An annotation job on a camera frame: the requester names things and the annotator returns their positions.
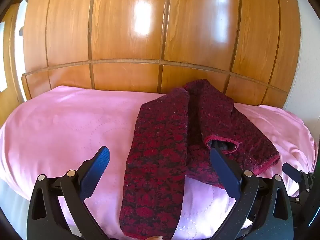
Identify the wooden door frame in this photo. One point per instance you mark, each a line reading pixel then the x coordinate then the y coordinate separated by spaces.
pixel 11 55

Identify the pink bed blanket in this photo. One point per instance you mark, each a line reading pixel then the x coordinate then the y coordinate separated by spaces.
pixel 65 130

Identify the dark red knitted garment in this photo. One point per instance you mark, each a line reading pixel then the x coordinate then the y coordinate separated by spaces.
pixel 160 155

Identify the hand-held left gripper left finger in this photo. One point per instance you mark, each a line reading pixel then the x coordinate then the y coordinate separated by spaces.
pixel 98 163

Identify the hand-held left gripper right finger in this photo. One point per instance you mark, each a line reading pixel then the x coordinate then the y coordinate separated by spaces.
pixel 223 166

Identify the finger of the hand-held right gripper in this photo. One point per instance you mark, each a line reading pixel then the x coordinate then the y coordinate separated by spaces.
pixel 293 171

